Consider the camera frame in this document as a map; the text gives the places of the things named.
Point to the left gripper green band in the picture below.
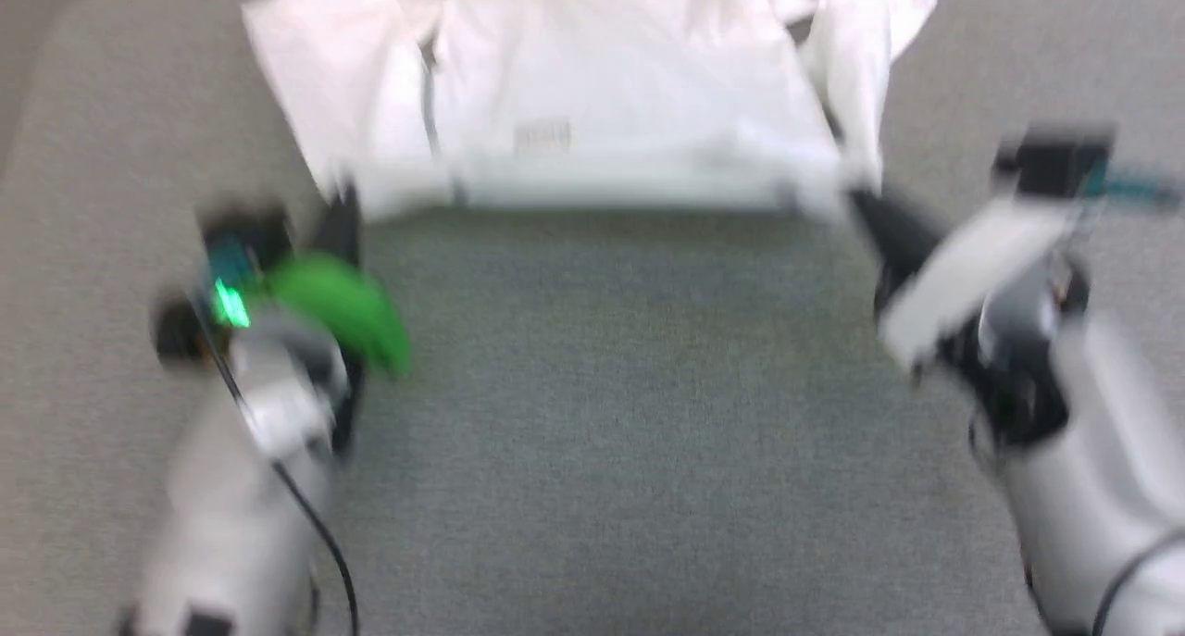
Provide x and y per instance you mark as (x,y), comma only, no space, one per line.
(347,307)

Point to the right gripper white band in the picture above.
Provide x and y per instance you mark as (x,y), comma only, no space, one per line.
(981,266)

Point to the white t-shirt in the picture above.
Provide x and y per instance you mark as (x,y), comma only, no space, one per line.
(602,90)

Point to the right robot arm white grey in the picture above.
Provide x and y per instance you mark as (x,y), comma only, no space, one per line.
(1111,488)

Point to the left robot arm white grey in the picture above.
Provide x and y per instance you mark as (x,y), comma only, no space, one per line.
(231,506)

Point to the grey fabric sofa seat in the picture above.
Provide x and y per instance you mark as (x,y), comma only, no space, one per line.
(629,414)

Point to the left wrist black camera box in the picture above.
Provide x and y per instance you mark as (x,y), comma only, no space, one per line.
(243,243)

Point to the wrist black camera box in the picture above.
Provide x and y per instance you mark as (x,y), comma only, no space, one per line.
(1055,164)
(243,243)

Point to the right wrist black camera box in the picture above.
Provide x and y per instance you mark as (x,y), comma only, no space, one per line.
(1055,164)

